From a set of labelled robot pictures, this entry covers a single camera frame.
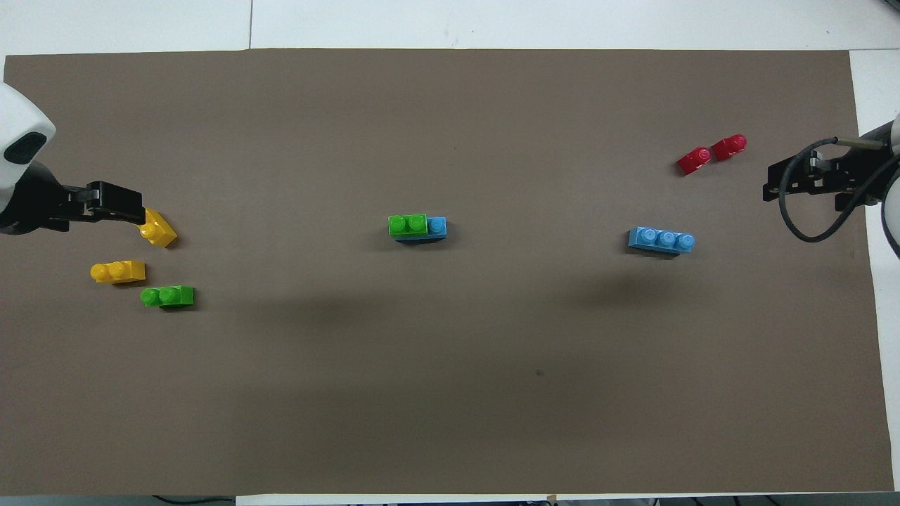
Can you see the green two-stud brick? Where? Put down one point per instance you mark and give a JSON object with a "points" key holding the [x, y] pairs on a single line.
{"points": [[169, 296], [408, 225]]}

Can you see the yellow two-stud brick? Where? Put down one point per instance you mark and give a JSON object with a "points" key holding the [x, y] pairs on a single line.
{"points": [[119, 272], [160, 232]]}

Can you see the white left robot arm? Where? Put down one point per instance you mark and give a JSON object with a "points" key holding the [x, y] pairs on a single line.
{"points": [[21, 112]]}

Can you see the brown table mat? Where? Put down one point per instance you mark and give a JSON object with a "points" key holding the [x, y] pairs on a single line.
{"points": [[457, 351]]}

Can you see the red single-stud brick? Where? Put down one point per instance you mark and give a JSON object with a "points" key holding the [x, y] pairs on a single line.
{"points": [[692, 162], [728, 149]]}

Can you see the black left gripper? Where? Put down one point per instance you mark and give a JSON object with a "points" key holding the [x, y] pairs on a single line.
{"points": [[28, 200]]}

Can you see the blue three-stud brick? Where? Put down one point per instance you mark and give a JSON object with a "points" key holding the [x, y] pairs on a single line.
{"points": [[437, 226], [661, 241]]}

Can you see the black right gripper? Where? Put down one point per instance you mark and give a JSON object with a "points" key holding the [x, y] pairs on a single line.
{"points": [[854, 172]]}

